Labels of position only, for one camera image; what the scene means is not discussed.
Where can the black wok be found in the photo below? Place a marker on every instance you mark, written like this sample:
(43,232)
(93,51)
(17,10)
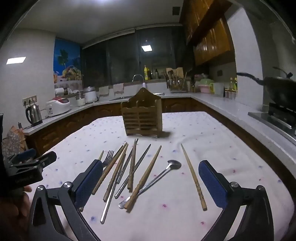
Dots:
(279,90)

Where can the tropical fruit wall poster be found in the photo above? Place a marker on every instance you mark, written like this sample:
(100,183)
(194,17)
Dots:
(68,60)

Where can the wooden upper cabinets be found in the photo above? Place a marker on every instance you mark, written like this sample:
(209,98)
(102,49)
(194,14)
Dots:
(212,41)

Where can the wooden utensil holder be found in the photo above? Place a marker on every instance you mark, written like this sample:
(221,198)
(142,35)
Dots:
(141,113)

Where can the white cooking pot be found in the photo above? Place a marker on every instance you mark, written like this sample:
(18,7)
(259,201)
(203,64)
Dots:
(90,95)

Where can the beige dish towel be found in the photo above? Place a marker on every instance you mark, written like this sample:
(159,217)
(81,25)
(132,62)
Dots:
(118,89)
(104,90)

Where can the metal chopstick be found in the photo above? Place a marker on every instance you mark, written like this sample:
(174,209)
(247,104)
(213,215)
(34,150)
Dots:
(107,206)
(121,175)
(138,162)

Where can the cooking oil bottle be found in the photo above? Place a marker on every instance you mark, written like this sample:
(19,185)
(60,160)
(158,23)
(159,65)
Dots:
(231,84)
(235,83)

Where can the ceiling vent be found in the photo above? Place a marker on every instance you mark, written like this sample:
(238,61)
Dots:
(176,10)

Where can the dark bottle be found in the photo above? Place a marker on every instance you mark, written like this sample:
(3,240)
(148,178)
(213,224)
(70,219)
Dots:
(156,74)

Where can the yellow detergent bottle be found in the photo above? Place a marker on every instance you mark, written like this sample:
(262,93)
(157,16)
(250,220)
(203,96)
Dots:
(146,73)

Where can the wooden lower cabinets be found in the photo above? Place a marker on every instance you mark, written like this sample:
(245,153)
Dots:
(69,122)

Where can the person's left hand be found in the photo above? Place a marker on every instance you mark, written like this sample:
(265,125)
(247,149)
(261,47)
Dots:
(13,208)

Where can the green and pink basins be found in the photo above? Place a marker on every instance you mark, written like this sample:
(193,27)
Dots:
(205,86)

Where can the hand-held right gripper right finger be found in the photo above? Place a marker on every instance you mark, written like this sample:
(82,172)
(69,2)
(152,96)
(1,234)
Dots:
(212,185)

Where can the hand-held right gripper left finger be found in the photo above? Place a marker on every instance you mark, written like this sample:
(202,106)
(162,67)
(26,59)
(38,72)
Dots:
(89,183)

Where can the steel kitchen sink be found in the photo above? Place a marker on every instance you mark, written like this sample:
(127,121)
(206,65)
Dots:
(118,98)

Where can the metal spoon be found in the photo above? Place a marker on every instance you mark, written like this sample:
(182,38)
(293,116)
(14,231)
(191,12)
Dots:
(174,164)

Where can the white plastic pitcher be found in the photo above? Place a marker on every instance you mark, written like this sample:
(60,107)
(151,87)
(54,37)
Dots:
(218,89)

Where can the wall power outlet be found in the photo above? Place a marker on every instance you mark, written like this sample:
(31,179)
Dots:
(29,100)

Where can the white and red rice cooker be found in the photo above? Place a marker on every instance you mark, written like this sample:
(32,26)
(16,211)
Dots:
(57,106)

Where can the floral patterned cloth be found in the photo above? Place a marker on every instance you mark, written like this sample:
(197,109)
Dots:
(13,141)

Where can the glass jar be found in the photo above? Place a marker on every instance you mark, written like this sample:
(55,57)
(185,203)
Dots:
(81,100)

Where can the steel electric kettle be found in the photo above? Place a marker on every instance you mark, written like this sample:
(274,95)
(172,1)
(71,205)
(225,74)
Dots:
(34,114)

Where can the chrome kitchen faucet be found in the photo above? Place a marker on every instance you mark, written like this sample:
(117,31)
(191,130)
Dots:
(138,76)

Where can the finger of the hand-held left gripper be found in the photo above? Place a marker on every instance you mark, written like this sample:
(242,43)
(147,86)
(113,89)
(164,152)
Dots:
(27,154)
(47,158)

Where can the wooden cutting boards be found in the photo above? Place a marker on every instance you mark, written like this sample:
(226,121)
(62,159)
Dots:
(178,71)

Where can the wooden cabinets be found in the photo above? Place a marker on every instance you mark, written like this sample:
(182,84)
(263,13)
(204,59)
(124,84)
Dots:
(212,41)
(69,122)

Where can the metal fork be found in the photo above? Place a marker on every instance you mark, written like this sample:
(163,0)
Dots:
(109,157)

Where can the dark wall socket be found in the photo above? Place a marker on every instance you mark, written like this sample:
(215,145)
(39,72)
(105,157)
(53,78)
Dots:
(220,73)

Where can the row of spice jars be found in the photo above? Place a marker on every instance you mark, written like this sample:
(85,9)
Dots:
(230,95)

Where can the dark kitchen window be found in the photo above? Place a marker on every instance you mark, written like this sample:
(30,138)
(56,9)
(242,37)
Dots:
(115,60)

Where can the gas stove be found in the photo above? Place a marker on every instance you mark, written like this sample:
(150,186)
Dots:
(277,118)

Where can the white kitchen countertop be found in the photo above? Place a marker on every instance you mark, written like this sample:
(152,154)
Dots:
(226,106)

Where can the thick wooden chopstick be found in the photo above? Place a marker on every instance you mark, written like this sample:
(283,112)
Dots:
(145,176)

